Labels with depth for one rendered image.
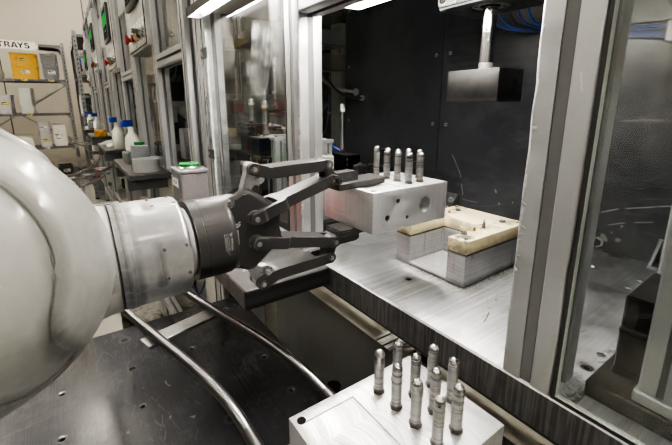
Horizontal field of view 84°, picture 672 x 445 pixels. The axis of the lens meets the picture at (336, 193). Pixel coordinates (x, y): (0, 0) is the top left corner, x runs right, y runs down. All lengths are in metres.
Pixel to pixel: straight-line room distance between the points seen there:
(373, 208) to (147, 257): 0.23
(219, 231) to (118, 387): 0.52
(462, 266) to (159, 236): 0.38
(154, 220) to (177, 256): 0.03
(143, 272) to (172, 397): 0.46
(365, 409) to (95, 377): 0.62
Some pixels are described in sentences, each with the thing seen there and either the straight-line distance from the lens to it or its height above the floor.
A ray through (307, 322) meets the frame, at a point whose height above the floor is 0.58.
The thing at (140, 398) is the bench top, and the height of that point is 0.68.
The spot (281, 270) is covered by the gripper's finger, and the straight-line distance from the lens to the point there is 0.41.
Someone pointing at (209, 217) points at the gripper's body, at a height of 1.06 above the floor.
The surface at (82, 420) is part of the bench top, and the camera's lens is 0.78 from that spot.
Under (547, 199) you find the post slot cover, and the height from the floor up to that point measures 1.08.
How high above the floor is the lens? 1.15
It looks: 13 degrees down
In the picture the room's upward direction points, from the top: straight up
